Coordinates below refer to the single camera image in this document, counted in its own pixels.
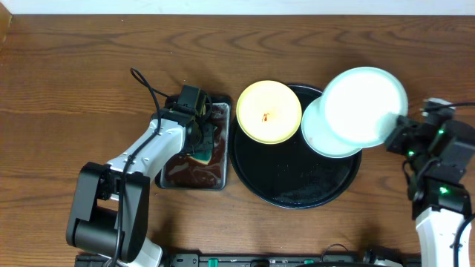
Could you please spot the green scrub sponge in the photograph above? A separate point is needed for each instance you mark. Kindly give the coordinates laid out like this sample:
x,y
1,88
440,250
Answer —
x,y
202,157

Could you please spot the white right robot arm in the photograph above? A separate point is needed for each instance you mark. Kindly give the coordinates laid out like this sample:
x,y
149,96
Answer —
x,y
441,208

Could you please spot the pale green plate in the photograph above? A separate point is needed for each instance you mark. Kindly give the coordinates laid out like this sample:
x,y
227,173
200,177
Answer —
x,y
318,135

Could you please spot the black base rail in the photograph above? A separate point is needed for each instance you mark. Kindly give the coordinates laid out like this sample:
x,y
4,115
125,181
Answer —
x,y
373,256

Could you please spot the black rectangular tray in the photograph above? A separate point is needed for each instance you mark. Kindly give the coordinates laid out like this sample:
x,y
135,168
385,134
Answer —
x,y
222,100

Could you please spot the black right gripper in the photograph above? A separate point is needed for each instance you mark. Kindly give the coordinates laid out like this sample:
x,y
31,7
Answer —
x,y
401,130

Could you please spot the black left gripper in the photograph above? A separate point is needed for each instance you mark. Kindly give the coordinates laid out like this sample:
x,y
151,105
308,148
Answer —
x,y
202,138

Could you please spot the yellow plate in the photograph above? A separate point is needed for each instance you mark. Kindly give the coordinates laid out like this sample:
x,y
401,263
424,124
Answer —
x,y
269,112

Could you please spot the round black tray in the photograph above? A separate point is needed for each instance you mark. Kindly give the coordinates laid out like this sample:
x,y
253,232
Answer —
x,y
289,174

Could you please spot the light blue plate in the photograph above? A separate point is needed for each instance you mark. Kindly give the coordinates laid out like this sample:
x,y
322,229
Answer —
x,y
361,105

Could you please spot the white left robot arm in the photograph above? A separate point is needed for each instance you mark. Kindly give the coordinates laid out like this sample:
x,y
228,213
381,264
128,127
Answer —
x,y
109,214

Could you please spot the metal water tray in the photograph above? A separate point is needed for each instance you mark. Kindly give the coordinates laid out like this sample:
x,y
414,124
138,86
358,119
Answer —
x,y
200,170

